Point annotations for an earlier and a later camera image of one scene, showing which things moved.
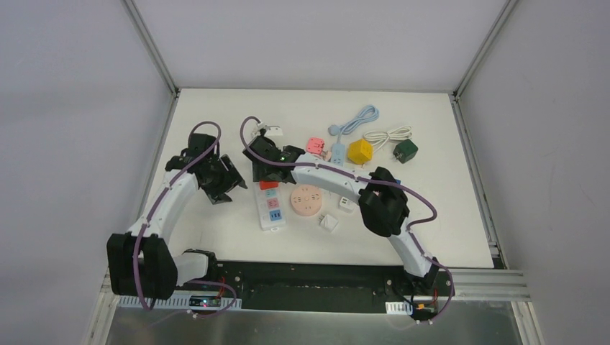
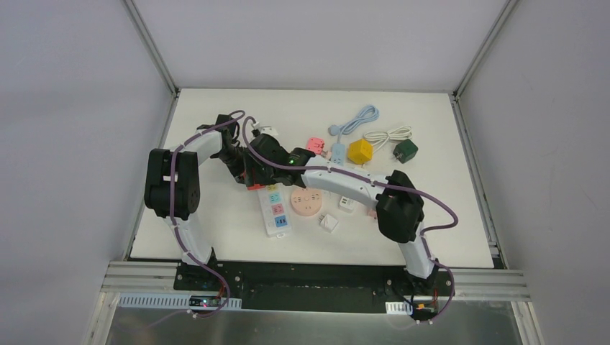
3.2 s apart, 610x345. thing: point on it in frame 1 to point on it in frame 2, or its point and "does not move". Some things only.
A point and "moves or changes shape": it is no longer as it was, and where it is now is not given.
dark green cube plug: [405, 151] does not move
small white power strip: [347, 205] does not move
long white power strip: [271, 207] moves or changes shape
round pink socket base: [306, 200] does not move
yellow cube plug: [360, 152] does not move
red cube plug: [268, 185] moves or changes shape
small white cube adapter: [328, 222] does not move
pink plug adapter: [315, 145] does not move
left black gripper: [221, 180] to [239, 165]
